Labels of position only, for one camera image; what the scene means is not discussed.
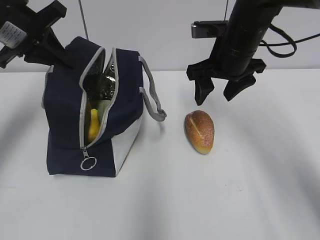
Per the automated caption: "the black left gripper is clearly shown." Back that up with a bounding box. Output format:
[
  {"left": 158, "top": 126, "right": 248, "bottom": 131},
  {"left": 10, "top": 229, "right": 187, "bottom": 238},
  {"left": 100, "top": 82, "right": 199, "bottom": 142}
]
[{"left": 0, "top": 0, "right": 73, "bottom": 69}]

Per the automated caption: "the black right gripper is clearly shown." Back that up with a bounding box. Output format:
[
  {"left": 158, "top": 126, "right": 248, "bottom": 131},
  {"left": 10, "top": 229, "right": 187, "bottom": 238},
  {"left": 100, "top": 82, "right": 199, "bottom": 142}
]
[{"left": 186, "top": 56, "right": 266, "bottom": 106}]

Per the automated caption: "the brown bread roll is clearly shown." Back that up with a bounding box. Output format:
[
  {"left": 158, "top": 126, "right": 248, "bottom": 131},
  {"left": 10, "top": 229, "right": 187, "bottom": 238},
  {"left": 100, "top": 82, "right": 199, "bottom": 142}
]
[{"left": 184, "top": 110, "right": 215, "bottom": 155}]

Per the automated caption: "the green lidded glass container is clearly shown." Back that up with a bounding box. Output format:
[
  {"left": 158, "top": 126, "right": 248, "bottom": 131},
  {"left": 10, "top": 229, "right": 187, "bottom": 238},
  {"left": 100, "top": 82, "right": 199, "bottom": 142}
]
[{"left": 87, "top": 99, "right": 111, "bottom": 122}]

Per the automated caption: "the navy blue lunch bag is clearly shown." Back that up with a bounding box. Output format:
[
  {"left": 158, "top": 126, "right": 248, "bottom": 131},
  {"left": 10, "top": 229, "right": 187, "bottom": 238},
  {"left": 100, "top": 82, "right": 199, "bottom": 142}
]
[{"left": 42, "top": 37, "right": 167, "bottom": 177}]

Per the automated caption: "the yellow banana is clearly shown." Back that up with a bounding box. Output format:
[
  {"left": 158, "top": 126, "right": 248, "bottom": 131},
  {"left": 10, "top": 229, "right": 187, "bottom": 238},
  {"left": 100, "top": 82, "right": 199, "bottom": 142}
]
[{"left": 87, "top": 108, "right": 100, "bottom": 143}]

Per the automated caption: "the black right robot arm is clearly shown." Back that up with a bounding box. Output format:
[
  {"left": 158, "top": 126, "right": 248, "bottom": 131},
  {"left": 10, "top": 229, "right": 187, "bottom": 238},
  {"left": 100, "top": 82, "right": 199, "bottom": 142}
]
[{"left": 186, "top": 0, "right": 320, "bottom": 106}]

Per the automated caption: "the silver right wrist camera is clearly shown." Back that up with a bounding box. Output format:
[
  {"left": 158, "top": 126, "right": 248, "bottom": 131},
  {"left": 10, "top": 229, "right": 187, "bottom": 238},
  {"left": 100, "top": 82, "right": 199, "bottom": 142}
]
[{"left": 191, "top": 20, "right": 228, "bottom": 39}]

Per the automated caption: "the black cable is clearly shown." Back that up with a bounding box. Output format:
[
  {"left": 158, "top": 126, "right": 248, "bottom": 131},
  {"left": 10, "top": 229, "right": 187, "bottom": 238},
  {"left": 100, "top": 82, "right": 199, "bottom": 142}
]
[{"left": 258, "top": 23, "right": 320, "bottom": 59}]

